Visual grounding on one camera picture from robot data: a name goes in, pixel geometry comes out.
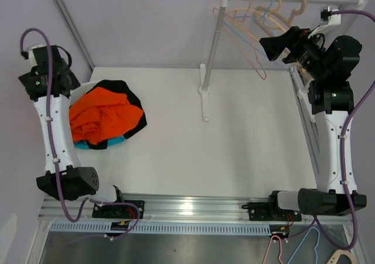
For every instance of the perforated cable tray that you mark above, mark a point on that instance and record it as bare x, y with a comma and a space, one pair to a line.
163, 228

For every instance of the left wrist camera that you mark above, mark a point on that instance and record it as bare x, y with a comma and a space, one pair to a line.
38, 55

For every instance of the white plastic laundry basket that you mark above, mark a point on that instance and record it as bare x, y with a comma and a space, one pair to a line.
77, 93

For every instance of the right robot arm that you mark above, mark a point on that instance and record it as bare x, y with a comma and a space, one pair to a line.
332, 105

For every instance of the orange t shirt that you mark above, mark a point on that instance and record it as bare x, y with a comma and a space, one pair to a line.
102, 114

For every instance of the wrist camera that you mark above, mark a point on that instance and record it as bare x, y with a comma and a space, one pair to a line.
330, 20
38, 55

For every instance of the blue wire hanger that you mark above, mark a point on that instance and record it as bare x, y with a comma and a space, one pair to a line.
257, 32

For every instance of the beige wooden hanger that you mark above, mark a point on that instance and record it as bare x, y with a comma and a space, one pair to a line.
287, 20
262, 17

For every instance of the wooden hanger on floor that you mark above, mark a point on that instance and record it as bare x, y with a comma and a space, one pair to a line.
334, 259

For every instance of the metal clothes rack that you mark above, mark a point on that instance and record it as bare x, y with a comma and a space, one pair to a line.
206, 69

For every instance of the teal t shirt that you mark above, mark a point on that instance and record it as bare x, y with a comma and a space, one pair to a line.
85, 145

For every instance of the pink wire hanger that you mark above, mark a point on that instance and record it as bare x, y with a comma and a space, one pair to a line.
239, 34

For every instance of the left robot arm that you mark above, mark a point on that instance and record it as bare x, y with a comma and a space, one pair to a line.
49, 85

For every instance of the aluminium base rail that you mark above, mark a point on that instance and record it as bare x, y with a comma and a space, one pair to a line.
164, 208

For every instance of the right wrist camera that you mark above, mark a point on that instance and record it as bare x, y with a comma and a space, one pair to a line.
330, 20

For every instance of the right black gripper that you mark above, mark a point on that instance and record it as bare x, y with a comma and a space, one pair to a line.
273, 47

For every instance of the pink hanger on floor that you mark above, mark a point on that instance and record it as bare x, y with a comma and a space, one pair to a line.
274, 247

